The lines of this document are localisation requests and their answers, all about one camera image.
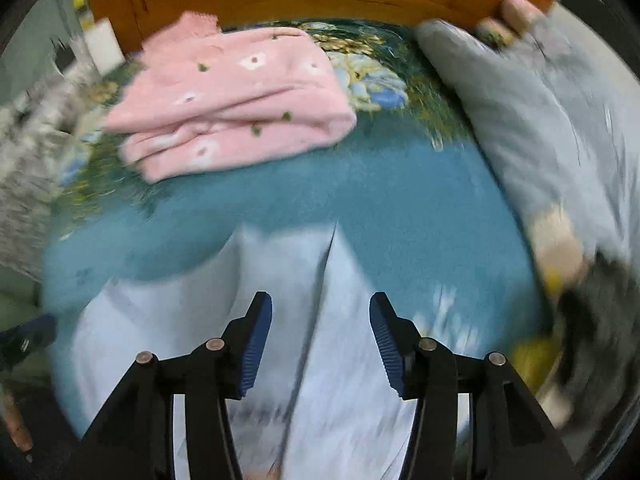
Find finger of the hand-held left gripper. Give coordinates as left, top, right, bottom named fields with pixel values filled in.
left=0, top=312, right=58, bottom=368

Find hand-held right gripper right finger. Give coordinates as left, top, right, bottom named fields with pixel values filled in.
left=369, top=292, right=576, bottom=480

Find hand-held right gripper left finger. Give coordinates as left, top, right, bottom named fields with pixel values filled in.
left=79, top=291, right=273, bottom=480

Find light blue pants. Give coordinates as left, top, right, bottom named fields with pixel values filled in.
left=70, top=222, right=501, bottom=480

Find teal floral bed sheet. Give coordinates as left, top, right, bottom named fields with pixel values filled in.
left=42, top=19, right=551, bottom=436

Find grey patterned blanket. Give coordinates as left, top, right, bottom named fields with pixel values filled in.
left=0, top=35, right=101, bottom=276

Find yellow and black cloth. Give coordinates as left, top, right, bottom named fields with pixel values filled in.
left=510, top=205, right=640, bottom=431

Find pink floral folded garment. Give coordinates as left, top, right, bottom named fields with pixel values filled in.
left=102, top=10, right=358, bottom=184

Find grey pillow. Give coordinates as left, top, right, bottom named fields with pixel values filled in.
left=414, top=7, right=640, bottom=266

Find white box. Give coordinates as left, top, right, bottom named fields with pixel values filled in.
left=82, top=17, right=125, bottom=77

